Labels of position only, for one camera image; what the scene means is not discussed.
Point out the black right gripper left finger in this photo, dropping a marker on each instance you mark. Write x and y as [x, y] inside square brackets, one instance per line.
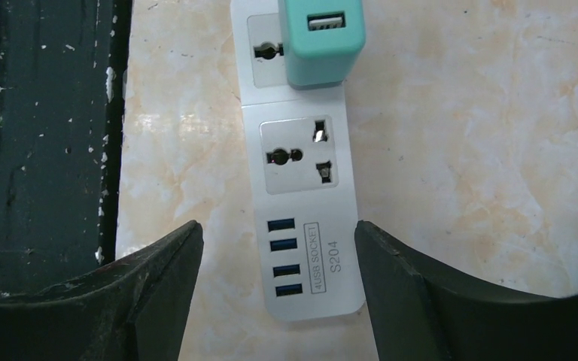
[134, 308]

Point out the white power strip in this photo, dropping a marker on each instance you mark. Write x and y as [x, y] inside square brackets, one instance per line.
[299, 159]

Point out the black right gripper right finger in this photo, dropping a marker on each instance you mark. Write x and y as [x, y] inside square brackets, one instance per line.
[423, 309]

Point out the teal USB charger plug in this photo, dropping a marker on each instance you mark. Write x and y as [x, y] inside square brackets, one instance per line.
[322, 40]

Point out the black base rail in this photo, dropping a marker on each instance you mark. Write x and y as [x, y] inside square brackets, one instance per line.
[62, 78]

